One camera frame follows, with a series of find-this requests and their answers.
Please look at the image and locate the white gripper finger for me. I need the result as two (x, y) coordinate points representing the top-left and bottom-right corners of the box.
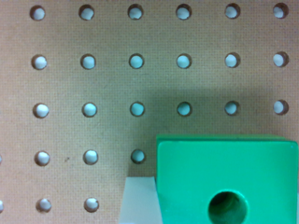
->
(119, 177), (163, 224)

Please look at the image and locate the brown perforated pegboard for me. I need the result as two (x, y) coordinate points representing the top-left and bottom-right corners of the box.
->
(0, 0), (299, 224)

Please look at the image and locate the green block with hole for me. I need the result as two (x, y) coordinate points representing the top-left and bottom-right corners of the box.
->
(156, 135), (298, 224)

